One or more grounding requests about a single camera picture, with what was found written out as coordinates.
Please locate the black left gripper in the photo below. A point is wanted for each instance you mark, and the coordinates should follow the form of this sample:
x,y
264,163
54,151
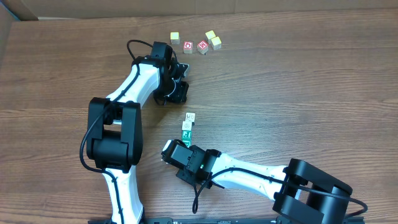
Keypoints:
x,y
181,91

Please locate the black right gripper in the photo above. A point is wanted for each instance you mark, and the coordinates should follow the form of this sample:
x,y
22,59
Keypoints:
x,y
173,150

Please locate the white picture wooden block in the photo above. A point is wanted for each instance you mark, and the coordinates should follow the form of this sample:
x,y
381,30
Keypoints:
x,y
190,117

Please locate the green B wooden block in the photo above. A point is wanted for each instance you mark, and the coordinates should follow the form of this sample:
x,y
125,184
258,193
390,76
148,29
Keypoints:
x,y
187,143

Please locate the green letter wooden block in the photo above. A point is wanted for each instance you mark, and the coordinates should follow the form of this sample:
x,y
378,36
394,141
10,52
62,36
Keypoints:
x,y
186,135

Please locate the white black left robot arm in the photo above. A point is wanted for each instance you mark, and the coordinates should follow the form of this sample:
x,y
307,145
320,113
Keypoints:
x,y
113,142

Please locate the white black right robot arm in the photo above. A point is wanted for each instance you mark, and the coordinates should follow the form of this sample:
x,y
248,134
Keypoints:
x,y
301,192

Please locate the red O wooden block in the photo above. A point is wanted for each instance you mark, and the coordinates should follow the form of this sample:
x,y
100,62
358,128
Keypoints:
x,y
188,47

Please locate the yellow wooden block far left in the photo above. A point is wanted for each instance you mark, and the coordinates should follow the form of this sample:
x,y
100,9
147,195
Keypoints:
x,y
174,38

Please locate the yellow wooden block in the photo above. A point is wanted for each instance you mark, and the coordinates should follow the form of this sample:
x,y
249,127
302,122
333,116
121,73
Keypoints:
x,y
216,43
210,35
174,38

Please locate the red M wooden block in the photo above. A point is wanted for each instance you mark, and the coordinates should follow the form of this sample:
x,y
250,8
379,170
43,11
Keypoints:
x,y
203,47

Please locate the yellow wooden block right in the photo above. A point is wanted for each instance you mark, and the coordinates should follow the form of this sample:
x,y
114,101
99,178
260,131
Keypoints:
x,y
216,43

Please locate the yellow wooden block top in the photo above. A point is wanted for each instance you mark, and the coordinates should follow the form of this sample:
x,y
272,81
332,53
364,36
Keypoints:
x,y
210,35

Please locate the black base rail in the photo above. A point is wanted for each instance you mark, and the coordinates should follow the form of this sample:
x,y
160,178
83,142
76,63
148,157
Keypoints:
x,y
277,220

